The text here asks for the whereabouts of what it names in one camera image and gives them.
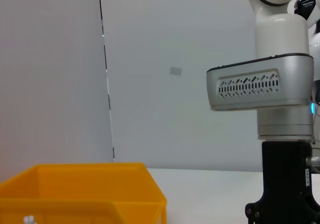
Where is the grey wall sticker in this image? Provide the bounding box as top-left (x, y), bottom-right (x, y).
top-left (169, 66), bottom-right (183, 77)

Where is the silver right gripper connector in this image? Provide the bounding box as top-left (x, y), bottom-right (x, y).
top-left (306, 155), bottom-right (320, 167)

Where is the yellow plastic bin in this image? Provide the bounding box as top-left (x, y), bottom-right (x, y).
top-left (0, 162), bottom-right (168, 224)

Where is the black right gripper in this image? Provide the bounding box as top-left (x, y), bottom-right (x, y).
top-left (244, 140), bottom-right (320, 224)

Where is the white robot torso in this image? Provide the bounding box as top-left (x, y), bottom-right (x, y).
top-left (286, 0), bottom-right (320, 105)

